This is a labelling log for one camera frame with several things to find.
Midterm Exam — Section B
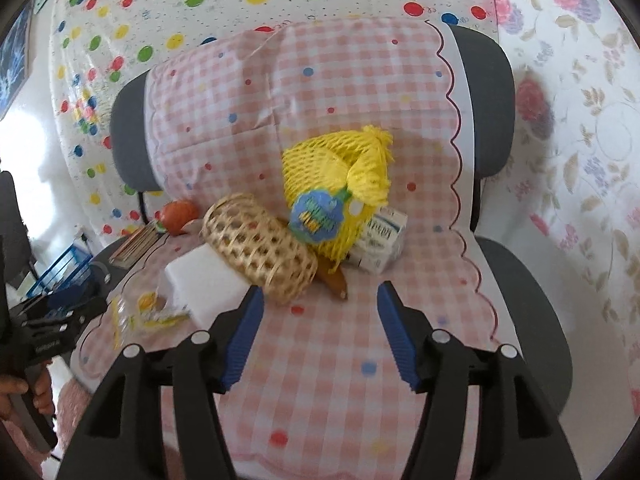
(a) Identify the white milk carton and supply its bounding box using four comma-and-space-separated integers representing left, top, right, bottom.
346, 207, 408, 274

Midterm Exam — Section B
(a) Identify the woven bamboo basket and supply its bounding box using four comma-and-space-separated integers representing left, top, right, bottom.
200, 194, 318, 304

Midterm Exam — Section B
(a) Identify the black chair at left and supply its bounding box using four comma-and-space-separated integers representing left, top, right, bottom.
0, 170, 35, 289

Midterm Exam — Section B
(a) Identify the person's left hand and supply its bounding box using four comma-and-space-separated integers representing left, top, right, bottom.
0, 362, 57, 422

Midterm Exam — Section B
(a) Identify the polka dot balloon sheet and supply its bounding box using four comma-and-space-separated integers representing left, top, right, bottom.
50, 0, 514, 242

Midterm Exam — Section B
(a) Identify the pink checkered cloth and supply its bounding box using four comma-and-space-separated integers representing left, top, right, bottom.
60, 18, 526, 479

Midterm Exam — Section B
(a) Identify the floral pattern sheet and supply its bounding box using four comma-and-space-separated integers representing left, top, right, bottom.
489, 0, 639, 400

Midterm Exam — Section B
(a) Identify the yellow foam fruit net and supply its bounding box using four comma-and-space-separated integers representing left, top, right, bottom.
281, 126, 393, 266

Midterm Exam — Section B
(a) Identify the grey office chair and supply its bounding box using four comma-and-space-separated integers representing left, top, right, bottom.
109, 24, 574, 417

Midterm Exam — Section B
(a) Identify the orange fruit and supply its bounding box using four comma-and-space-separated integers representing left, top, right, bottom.
160, 200, 200, 236

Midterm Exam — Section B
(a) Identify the blue plastic basket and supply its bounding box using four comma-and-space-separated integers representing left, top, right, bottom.
26, 244, 92, 298

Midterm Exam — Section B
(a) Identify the blue framed picture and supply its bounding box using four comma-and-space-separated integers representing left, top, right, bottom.
0, 0, 34, 119

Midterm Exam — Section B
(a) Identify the wooden book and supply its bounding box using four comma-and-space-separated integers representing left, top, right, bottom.
108, 222, 166, 270

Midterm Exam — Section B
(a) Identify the pink fluffy rug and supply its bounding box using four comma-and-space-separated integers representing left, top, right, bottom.
1, 367, 91, 479

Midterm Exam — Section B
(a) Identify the yellow snack wrapper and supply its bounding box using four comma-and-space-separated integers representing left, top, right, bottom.
110, 292, 190, 350

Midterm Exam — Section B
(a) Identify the white foam block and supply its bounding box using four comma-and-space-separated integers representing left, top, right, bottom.
158, 244, 250, 328

